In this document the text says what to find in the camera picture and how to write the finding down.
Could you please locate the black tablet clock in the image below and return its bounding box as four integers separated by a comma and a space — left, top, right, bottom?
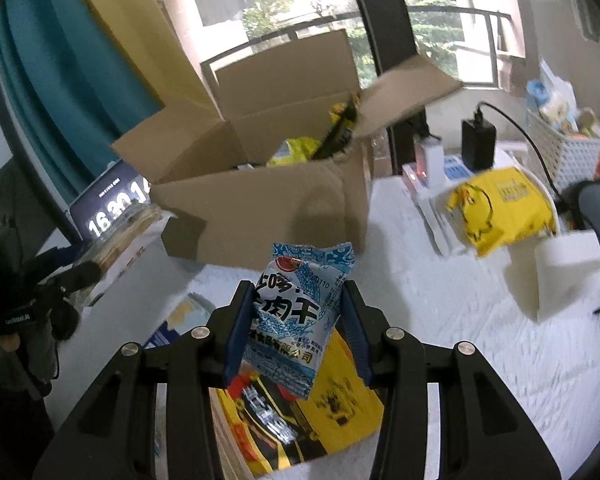
70, 160, 153, 241

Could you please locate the white tissue paper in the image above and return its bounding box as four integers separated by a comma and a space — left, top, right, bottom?
537, 57, 576, 106

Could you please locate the large yellow snack packet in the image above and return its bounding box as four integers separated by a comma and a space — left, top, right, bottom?
300, 330, 386, 456

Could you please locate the black yellow snack packet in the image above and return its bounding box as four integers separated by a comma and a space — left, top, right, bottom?
312, 92, 363, 161

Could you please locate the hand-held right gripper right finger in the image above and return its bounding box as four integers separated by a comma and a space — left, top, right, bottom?
341, 280, 563, 480

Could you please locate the dark blue snack packet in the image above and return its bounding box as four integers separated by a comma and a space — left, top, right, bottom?
145, 292, 216, 348

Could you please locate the white plug adapter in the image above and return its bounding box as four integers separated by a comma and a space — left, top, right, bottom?
414, 137, 446, 186

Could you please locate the black charger cable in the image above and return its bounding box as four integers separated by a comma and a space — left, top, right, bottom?
475, 101, 566, 206

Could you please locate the white woven basket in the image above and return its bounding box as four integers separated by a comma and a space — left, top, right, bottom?
527, 107, 600, 193

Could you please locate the cardboard box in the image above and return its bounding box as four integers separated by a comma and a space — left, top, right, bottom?
111, 29, 465, 266

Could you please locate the black charger adapter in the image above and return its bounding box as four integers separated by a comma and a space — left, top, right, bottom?
461, 117, 497, 171

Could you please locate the small yellow snack packet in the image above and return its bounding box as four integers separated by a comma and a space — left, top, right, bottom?
267, 136, 326, 167

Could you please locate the yellow cartoon snack packet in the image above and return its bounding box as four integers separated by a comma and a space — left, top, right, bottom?
446, 166, 556, 258

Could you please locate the grey hanging cloth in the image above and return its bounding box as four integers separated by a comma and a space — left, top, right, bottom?
567, 0, 600, 43

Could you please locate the teal curtain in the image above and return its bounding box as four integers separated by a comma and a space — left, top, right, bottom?
0, 0, 166, 206

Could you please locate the white power strip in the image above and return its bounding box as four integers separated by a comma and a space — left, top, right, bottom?
402, 155, 481, 256

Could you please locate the blue white snack packet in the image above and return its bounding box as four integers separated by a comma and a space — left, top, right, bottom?
242, 241, 356, 401

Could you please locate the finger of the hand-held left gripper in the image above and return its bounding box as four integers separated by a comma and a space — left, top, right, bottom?
40, 261, 103, 293
22, 242, 93, 273

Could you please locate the black window post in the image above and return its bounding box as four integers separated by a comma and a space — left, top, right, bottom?
342, 0, 423, 81

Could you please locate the white paper roll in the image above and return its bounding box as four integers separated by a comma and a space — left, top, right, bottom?
505, 230, 600, 323

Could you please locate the black balcony railing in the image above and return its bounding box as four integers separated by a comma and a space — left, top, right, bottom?
200, 5, 526, 91

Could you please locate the yellow curtain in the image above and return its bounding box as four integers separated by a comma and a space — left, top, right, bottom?
67, 0, 226, 126

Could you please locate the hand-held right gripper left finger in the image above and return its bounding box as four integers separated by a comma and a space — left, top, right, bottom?
32, 280, 258, 480

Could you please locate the clear packet of brown bars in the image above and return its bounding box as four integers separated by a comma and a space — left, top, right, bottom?
87, 202, 173, 271

